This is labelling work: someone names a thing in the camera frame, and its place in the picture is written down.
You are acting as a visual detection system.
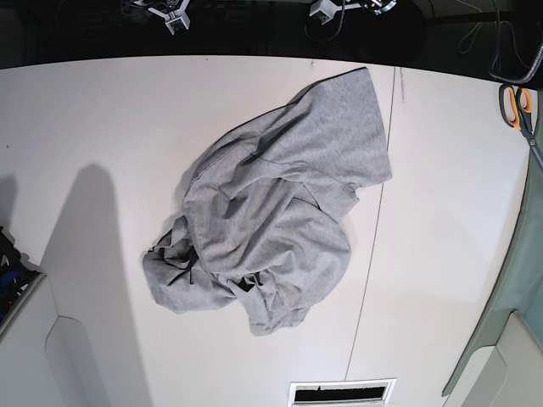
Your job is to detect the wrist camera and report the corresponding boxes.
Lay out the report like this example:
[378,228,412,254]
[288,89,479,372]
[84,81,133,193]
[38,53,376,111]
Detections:
[165,11,190,36]
[309,0,338,25]

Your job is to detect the grey t-shirt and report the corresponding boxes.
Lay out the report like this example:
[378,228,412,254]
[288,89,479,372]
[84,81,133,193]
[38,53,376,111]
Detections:
[143,68,392,336]

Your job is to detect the blue and black cable bundle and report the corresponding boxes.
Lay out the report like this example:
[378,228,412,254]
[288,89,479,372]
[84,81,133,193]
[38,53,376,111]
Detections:
[0,226,42,323]

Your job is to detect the green plastic bin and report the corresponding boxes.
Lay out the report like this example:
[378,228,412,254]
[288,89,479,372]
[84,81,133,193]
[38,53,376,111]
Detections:
[442,100,542,406]

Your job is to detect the orange handled scissors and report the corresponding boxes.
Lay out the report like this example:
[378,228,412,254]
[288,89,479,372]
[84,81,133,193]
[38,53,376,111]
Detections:
[498,84,542,170]

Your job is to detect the black cable on floor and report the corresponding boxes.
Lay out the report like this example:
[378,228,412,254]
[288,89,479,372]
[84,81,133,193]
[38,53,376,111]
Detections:
[457,0,535,81]

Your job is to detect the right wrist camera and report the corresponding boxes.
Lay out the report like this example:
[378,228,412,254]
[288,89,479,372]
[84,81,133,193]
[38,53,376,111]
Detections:
[165,11,190,36]

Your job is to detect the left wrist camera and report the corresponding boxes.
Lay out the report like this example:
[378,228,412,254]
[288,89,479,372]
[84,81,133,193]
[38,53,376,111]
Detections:
[309,0,338,25]

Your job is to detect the white plastic bin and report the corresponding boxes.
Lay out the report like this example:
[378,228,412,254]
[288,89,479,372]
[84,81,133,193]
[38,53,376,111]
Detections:
[1,276,92,406]

